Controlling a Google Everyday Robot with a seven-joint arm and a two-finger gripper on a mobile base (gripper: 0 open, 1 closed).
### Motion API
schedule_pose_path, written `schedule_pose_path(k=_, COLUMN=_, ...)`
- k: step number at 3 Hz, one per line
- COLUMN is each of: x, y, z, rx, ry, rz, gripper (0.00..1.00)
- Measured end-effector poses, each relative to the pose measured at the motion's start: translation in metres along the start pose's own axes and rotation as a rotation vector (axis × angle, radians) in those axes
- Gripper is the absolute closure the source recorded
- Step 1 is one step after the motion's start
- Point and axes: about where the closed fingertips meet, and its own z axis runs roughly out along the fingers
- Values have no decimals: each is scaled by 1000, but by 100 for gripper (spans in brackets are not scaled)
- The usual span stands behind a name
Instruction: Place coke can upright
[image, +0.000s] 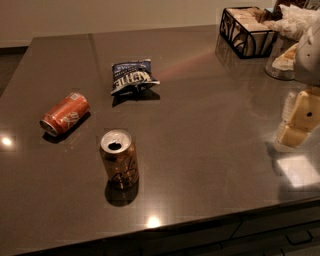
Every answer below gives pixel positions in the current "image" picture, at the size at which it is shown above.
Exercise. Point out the red coke can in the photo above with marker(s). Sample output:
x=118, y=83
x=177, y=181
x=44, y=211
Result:
x=63, y=116

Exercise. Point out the black wire napkin basket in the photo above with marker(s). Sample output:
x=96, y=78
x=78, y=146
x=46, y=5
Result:
x=246, y=32

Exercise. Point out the silver cup with napkins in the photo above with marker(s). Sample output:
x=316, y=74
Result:
x=294, y=23

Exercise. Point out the black drawer handle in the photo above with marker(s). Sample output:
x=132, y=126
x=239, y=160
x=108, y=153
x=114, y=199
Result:
x=299, y=238

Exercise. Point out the blue kettle chip bag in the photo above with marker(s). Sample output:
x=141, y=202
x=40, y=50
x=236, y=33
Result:
x=132, y=77

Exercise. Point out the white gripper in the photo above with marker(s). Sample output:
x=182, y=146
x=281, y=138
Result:
x=308, y=61

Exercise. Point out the orange-brown soda can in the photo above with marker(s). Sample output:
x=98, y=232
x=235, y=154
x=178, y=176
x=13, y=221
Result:
x=119, y=156

